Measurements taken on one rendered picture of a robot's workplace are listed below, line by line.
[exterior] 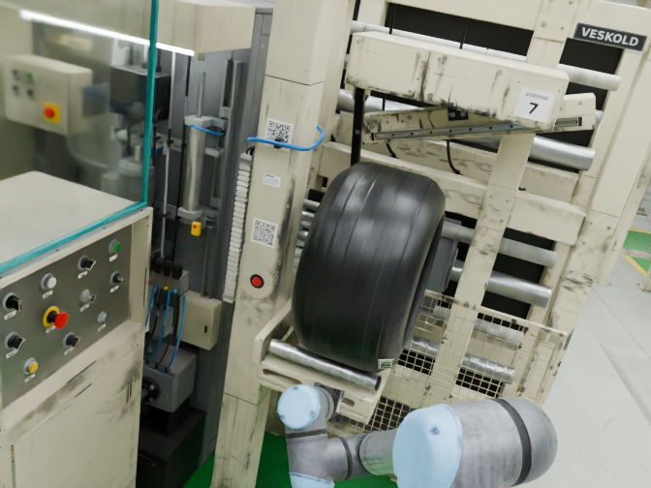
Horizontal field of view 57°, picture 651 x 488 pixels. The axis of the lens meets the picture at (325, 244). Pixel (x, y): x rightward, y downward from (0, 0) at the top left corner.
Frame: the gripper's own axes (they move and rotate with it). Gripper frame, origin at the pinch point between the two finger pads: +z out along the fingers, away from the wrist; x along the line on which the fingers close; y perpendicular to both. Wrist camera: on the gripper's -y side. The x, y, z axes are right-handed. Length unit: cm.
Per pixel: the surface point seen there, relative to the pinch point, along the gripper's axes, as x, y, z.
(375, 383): -7.9, 10.8, 8.3
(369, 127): 16, 88, 12
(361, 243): -0.6, 42.4, -23.5
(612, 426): -107, 24, 201
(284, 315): 25.9, 22.6, 14.0
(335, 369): 4.0, 11.4, 7.3
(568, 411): -84, 24, 199
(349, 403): -1.3, 3.3, 12.9
